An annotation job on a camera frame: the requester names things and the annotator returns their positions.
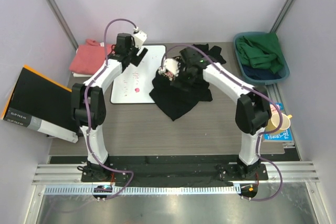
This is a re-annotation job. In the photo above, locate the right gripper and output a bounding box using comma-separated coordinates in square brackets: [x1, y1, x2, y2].
[171, 58, 196, 92]

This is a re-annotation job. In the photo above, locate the black t shirt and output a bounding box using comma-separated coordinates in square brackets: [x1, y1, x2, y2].
[149, 43, 227, 122]

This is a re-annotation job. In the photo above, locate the green t shirt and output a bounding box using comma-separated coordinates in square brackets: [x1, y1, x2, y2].
[235, 33, 285, 74]

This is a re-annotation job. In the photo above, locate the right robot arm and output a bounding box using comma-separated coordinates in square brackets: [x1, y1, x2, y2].
[161, 47, 271, 179]

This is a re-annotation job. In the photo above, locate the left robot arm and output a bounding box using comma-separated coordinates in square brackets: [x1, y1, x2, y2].
[71, 31, 148, 182]

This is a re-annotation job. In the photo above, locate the white whiteboard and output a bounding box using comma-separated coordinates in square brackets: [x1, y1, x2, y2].
[110, 45, 166, 104]

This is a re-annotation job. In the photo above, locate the folded pink t shirt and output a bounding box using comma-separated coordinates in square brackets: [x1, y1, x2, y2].
[69, 39, 106, 75]

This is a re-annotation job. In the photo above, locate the navy blue t shirt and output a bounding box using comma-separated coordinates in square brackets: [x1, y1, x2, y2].
[242, 65, 281, 80]

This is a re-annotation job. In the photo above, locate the folded white t shirt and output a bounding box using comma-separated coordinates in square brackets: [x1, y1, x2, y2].
[72, 72, 92, 78]

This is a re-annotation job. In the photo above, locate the blue plastic basket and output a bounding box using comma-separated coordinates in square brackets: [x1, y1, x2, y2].
[233, 31, 290, 85]

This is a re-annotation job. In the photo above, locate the yellow cup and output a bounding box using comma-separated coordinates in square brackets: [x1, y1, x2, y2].
[265, 113, 292, 134]

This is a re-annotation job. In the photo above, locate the blue book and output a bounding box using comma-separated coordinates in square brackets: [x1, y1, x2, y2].
[263, 103, 292, 142]

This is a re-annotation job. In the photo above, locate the black clip file folder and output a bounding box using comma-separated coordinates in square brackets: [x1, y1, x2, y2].
[1, 65, 79, 143]

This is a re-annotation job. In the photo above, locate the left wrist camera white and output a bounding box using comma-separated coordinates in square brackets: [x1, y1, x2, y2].
[133, 26, 148, 48]

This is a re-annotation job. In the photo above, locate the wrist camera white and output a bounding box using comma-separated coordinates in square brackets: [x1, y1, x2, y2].
[133, 26, 148, 48]
[158, 58, 181, 81]

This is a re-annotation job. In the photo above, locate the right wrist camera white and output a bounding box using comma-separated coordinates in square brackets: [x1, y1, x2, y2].
[158, 58, 181, 81]

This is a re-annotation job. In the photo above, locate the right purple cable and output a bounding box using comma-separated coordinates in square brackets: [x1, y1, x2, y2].
[160, 45, 284, 203]

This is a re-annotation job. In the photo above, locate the left aluminium frame post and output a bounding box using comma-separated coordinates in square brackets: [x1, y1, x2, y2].
[46, 0, 78, 49]

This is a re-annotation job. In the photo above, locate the aluminium frame post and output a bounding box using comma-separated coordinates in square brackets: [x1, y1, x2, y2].
[46, 0, 78, 49]
[270, 0, 313, 33]

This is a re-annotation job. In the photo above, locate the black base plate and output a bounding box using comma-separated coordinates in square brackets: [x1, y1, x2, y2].
[80, 155, 268, 183]

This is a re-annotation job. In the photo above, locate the aluminium rail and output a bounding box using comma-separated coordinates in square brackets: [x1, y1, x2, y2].
[33, 162, 319, 187]

